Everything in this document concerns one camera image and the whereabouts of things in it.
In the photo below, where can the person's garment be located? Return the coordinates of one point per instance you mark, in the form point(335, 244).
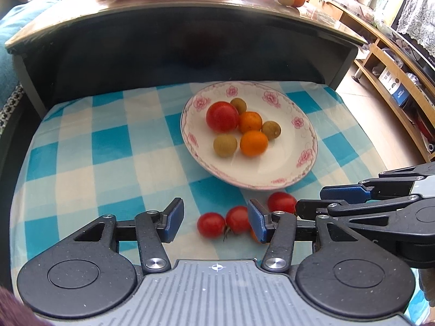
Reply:
point(17, 310)

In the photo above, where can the red cherry tomato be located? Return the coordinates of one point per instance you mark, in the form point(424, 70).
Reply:
point(211, 224)
point(238, 219)
point(281, 203)

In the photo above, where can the small orange mandarin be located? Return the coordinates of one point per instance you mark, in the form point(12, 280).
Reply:
point(254, 236)
point(254, 143)
point(251, 123)

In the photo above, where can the white floral rim plate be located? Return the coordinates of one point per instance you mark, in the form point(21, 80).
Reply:
point(272, 166)

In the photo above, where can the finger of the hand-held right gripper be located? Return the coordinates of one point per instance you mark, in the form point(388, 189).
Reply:
point(343, 192)
point(312, 209)

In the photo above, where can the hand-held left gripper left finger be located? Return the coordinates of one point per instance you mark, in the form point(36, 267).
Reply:
point(174, 220)

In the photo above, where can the large red tomato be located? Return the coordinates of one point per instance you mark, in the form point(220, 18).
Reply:
point(222, 116)

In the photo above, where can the blue white box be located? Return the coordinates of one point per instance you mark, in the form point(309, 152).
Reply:
point(394, 85)

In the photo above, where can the white lace cloth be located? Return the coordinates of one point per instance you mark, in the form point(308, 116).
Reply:
point(418, 13)

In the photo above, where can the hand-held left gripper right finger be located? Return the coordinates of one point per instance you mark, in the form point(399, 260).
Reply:
point(256, 220)

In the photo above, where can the wooden media cabinet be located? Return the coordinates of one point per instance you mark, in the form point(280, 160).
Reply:
point(375, 49)

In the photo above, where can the blue white checked tablecloth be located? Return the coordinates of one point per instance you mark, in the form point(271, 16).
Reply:
point(102, 176)

